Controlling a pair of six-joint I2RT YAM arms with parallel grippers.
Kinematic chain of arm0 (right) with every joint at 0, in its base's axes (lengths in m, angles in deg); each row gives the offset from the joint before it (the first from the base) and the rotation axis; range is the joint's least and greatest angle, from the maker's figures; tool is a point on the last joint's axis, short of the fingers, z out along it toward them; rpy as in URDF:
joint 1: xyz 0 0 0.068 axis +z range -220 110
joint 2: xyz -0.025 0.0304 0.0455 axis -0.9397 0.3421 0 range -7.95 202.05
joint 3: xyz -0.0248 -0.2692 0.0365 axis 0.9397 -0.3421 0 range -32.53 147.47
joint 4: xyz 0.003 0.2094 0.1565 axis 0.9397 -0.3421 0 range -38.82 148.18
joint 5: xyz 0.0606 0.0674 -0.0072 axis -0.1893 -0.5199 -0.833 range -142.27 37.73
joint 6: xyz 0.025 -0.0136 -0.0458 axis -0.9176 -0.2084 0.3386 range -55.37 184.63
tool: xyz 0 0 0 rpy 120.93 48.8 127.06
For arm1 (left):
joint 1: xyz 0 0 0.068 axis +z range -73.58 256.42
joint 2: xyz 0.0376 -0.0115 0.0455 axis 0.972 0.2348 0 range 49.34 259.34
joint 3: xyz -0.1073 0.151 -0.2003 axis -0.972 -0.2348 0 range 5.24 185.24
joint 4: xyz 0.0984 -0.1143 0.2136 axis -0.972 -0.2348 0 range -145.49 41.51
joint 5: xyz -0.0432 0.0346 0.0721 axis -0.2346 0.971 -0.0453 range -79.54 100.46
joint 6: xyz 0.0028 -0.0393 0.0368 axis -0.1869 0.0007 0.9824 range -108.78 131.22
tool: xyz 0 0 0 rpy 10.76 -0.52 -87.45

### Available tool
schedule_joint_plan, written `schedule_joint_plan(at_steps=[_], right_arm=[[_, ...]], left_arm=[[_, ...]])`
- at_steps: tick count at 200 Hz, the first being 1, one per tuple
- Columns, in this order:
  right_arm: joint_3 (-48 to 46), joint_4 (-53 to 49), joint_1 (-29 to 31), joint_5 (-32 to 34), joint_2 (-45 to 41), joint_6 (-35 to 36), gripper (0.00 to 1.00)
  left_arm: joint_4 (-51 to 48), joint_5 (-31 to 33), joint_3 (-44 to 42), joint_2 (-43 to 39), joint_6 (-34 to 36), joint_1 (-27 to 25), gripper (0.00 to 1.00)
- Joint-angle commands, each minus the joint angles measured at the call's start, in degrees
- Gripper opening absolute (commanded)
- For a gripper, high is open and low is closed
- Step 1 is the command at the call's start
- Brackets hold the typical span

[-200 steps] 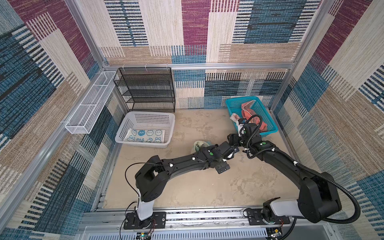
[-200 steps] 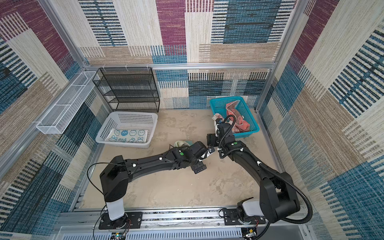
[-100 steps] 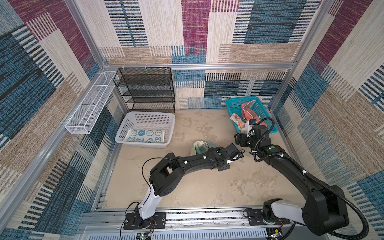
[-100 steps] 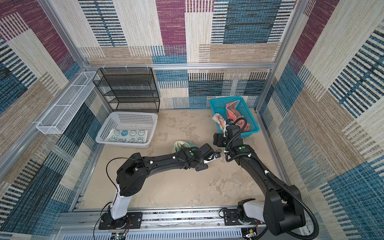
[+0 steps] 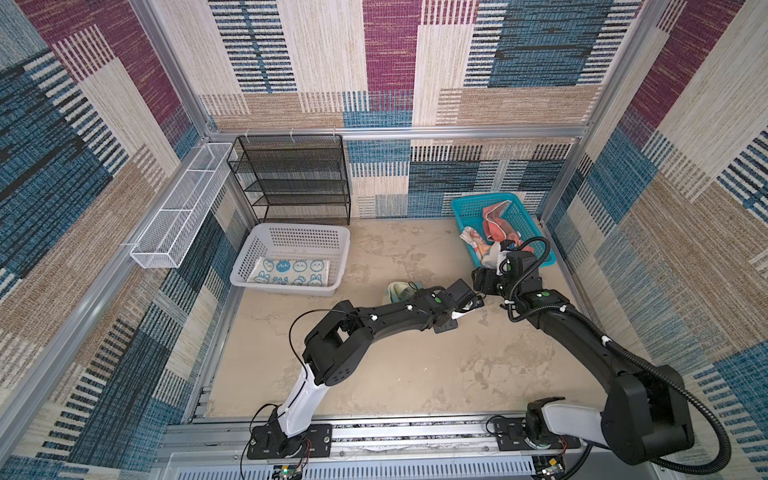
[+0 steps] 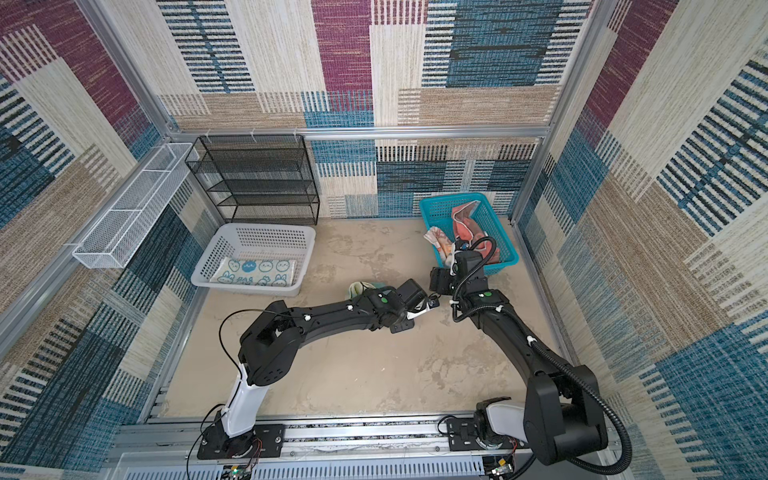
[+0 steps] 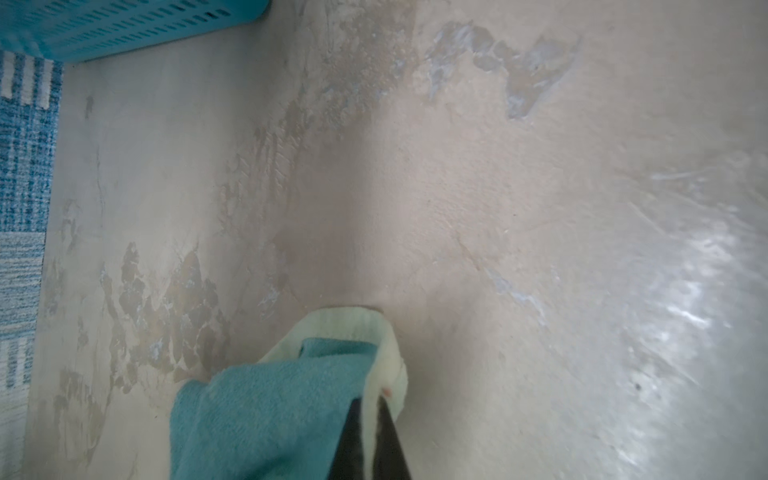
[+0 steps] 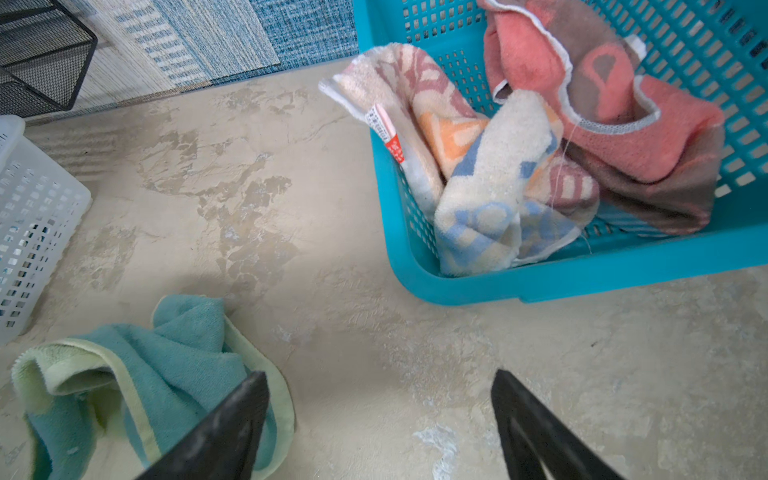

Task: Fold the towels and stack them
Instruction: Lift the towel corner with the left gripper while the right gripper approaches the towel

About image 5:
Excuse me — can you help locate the yellow green towel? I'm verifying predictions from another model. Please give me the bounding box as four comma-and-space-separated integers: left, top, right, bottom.
382, 281, 423, 304

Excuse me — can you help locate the blue bunny towel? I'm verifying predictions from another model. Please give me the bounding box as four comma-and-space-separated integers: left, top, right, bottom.
247, 257, 330, 287

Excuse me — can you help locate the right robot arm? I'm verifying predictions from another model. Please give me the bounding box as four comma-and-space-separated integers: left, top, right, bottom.
472, 251, 694, 465

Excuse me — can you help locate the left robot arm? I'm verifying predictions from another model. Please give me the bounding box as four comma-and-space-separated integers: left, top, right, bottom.
273, 279, 484, 439

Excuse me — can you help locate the pastel blue letter towel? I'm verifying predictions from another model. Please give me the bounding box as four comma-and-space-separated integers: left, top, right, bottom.
460, 225, 510, 269

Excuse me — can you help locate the pink red towel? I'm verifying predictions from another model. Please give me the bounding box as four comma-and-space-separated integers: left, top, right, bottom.
481, 200, 523, 255

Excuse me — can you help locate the white plastic basket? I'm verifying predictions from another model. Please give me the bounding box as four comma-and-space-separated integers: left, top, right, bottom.
230, 223, 351, 296

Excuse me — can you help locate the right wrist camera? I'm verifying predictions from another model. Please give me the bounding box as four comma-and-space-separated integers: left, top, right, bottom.
497, 240, 526, 279

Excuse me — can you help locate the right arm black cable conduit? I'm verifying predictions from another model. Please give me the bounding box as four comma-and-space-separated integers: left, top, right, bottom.
501, 236, 733, 480

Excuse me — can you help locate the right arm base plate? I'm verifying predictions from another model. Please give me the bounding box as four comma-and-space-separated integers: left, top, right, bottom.
485, 415, 582, 452

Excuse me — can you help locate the black wire shelf rack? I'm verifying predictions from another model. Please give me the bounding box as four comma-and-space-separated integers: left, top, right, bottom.
228, 134, 352, 225

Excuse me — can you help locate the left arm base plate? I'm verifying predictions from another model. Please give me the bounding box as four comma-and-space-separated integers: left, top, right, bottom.
245, 423, 333, 460

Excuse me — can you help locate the aluminium front rail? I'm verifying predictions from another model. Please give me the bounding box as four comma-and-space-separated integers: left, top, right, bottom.
155, 410, 661, 463

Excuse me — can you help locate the white wire wall basket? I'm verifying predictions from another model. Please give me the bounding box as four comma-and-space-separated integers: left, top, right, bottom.
130, 143, 233, 269

